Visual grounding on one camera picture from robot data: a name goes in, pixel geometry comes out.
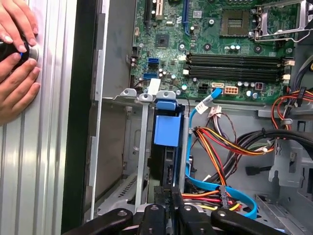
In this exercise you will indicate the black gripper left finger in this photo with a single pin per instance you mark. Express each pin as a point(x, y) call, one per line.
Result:
point(152, 220)

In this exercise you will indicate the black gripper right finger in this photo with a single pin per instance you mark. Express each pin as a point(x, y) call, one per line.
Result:
point(189, 220)

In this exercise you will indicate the hard disk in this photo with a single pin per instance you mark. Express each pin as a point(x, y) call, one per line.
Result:
point(167, 132)

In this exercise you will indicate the metal disk bay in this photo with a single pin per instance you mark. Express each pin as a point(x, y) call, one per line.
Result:
point(141, 137)

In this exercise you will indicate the person's right hand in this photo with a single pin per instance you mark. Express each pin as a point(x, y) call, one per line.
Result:
point(17, 93)

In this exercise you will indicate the person's left hand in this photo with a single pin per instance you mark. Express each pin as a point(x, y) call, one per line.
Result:
point(17, 22)

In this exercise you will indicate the metal drive cage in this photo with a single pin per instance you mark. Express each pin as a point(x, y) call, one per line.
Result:
point(283, 166)

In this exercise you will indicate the black open PC case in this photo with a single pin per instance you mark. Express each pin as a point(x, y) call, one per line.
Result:
point(73, 122)

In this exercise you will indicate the white paper label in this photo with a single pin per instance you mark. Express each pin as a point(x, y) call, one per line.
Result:
point(154, 86)

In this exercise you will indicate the black RAM slot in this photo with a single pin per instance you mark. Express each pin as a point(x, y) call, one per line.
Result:
point(232, 71)
point(232, 78)
point(232, 63)
point(232, 56)

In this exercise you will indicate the green motherboard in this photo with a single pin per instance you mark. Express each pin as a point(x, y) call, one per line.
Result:
point(200, 34)

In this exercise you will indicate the metal locking lever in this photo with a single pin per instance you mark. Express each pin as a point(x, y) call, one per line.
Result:
point(274, 39)

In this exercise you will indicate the CPU socket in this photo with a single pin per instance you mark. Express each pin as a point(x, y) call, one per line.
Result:
point(234, 23)

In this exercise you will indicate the blue expansion slot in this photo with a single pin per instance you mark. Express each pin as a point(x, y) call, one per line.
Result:
point(185, 14)

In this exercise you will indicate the long black expansion slot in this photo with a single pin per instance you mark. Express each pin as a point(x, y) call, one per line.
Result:
point(148, 11)

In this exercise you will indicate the white expansion slot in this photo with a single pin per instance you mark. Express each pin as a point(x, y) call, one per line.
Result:
point(159, 9)

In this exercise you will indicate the metal socket cover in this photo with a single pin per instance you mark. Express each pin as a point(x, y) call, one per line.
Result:
point(303, 17)

